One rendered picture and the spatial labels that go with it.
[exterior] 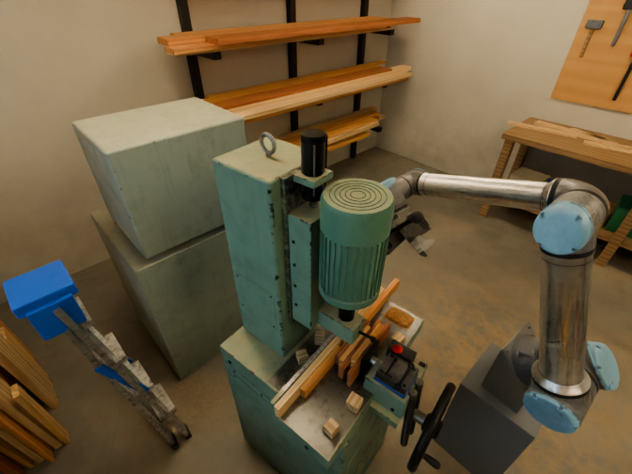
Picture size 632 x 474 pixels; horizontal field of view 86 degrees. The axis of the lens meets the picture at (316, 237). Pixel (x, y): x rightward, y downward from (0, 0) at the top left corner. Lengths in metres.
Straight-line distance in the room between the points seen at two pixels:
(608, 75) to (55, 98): 4.12
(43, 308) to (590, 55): 3.95
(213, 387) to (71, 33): 2.31
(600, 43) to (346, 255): 3.35
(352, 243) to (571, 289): 0.58
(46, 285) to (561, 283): 1.45
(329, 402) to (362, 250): 0.52
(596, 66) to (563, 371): 3.03
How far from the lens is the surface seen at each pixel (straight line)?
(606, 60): 3.90
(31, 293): 1.32
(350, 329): 1.07
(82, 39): 2.87
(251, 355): 1.35
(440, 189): 1.30
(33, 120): 2.88
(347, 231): 0.76
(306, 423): 1.10
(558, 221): 0.99
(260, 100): 2.93
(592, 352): 1.45
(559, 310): 1.13
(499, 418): 1.71
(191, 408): 2.23
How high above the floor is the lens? 1.91
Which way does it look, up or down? 37 degrees down
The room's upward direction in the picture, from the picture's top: 1 degrees clockwise
